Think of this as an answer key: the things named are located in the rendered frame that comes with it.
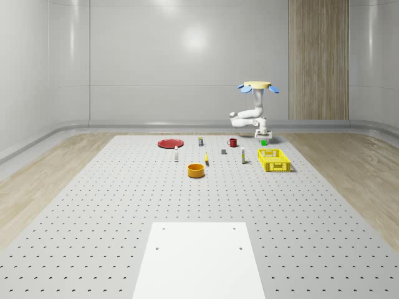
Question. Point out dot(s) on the red mug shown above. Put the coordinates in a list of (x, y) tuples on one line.
[(233, 143)]

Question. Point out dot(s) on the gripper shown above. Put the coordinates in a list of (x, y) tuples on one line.
[(263, 134)]

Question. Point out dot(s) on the white board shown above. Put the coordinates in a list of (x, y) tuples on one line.
[(199, 261)]

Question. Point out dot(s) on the red plate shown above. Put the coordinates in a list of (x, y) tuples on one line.
[(171, 143)]

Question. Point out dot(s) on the yellow basket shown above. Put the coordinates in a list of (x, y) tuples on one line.
[(274, 165)]

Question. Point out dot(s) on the yellow box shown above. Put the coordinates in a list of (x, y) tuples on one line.
[(242, 155)]

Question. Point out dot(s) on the small white bottle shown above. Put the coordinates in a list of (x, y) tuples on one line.
[(176, 155)]

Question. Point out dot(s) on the banana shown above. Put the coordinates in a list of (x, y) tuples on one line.
[(206, 159)]

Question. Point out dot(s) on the yellow bowl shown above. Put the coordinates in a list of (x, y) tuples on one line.
[(196, 172)]

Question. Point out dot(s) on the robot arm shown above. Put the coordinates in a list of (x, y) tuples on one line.
[(258, 102)]

